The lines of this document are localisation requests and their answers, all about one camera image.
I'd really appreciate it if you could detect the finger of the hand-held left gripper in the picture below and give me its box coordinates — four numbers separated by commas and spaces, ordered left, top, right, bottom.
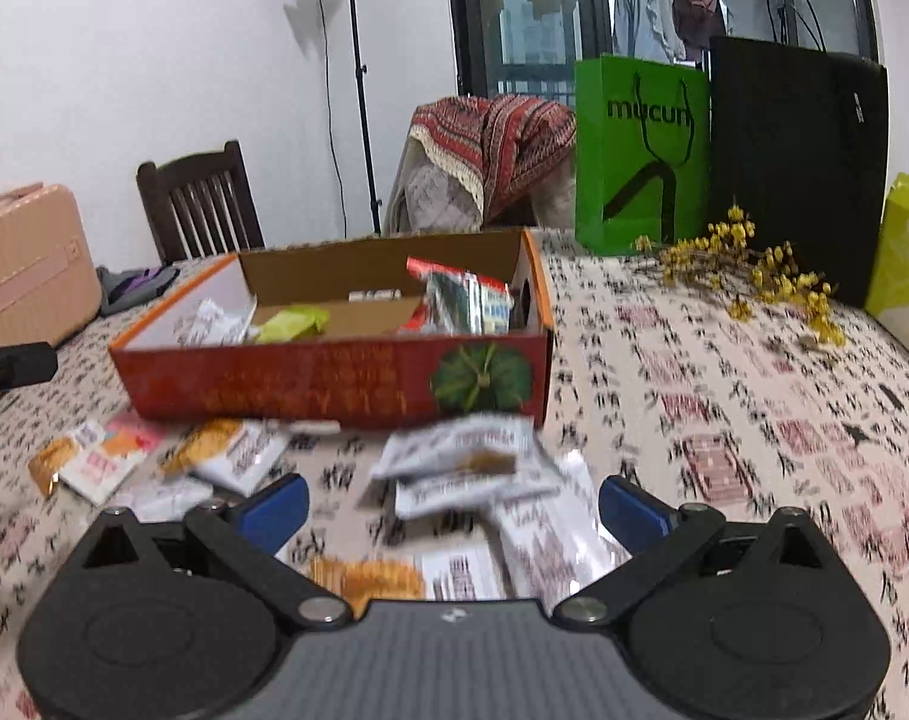
0, 343, 59, 396

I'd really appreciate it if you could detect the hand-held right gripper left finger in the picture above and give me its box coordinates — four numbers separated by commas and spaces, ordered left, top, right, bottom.
68, 474, 354, 631

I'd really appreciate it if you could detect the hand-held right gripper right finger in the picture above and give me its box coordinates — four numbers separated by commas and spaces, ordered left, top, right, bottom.
551, 475, 845, 631

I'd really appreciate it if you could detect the pile of white snack packets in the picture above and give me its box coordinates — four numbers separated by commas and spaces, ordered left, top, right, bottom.
28, 435, 631, 605

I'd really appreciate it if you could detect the cookie picture snack packet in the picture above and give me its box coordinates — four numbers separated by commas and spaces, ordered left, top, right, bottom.
160, 420, 294, 496
308, 547, 500, 620
368, 412, 549, 485

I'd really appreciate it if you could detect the orange red cardboard box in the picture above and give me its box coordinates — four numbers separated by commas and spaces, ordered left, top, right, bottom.
109, 229, 556, 432

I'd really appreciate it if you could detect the green snack packet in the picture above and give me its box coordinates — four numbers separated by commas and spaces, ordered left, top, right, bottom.
255, 305, 331, 344

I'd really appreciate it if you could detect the small white snack packet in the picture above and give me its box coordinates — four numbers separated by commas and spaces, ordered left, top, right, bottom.
173, 298, 256, 346

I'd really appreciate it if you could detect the bundle of red snack packets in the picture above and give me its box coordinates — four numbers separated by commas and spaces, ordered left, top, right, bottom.
398, 256, 515, 336

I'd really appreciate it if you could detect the pink suitcase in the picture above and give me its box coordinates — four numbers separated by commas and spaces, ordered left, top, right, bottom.
0, 181, 103, 350

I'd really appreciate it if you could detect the pink orange snack packet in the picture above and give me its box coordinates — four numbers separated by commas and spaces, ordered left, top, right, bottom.
56, 420, 169, 507

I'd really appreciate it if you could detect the grey purple cloth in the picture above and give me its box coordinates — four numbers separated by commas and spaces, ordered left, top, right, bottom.
96, 264, 181, 317

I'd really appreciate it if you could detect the dark wooden chair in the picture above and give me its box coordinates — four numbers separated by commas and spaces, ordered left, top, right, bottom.
135, 139, 266, 265

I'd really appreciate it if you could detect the yellow flower branch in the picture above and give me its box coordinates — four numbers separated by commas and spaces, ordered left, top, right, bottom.
634, 204, 849, 350

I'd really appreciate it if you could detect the green paper bag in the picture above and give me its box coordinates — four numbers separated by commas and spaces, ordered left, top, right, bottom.
574, 52, 712, 256

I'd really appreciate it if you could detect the beige quilted cloth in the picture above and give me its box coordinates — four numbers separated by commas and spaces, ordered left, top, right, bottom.
383, 142, 575, 235

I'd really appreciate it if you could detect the yellow green carton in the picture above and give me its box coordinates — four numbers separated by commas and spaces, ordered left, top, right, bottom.
864, 172, 909, 376

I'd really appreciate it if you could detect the black paper bag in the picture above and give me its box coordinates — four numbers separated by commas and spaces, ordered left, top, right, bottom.
709, 0, 890, 308

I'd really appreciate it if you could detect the red patterned cloth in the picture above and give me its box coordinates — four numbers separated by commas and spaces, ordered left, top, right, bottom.
407, 94, 577, 230

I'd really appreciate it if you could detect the black framed glass door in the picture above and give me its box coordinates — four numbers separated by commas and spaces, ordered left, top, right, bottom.
445, 0, 883, 136

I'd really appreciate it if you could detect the grey blue hanging shirt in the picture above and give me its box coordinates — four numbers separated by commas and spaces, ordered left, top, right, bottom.
611, 0, 688, 65

